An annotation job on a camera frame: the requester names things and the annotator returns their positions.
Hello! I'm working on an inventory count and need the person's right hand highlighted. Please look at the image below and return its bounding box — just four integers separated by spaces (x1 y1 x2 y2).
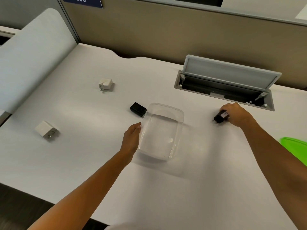
219 102 255 129

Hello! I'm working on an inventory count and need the person's left hand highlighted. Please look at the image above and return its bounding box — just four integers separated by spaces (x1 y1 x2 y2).
120 122 142 157

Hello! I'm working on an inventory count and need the black charger with white label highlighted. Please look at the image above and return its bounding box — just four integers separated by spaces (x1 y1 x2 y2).
212 110 230 124

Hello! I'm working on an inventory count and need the clear plastic container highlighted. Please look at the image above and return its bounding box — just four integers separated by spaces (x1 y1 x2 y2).
137 102 185 162

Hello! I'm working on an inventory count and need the person's left forearm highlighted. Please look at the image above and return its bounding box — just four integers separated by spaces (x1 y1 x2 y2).
27 151 134 230

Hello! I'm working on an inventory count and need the person's right forearm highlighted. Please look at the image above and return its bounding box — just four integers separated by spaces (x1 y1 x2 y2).
242 120 307 230

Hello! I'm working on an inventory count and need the black power adapter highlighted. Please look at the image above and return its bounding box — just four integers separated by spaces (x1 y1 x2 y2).
130 102 147 117

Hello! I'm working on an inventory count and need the white rounded charger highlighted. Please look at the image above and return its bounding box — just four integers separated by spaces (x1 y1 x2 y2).
98 78 113 92

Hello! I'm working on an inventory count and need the green plastic lid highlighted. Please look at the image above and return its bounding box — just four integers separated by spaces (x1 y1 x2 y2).
280 137 307 166

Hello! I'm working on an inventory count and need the beige desk partition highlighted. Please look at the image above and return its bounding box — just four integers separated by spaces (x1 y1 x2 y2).
58 0 307 90

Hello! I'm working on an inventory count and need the white square charger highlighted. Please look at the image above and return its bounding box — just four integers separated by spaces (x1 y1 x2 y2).
35 121 59 142

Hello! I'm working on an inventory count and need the white side partition panel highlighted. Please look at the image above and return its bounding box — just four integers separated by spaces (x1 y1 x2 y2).
0 8 77 114

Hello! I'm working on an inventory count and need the blue sign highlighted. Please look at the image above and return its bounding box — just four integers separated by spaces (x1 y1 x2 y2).
62 0 103 9

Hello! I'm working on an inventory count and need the grey desk cable box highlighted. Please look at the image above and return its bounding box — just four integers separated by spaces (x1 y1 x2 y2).
174 54 282 111

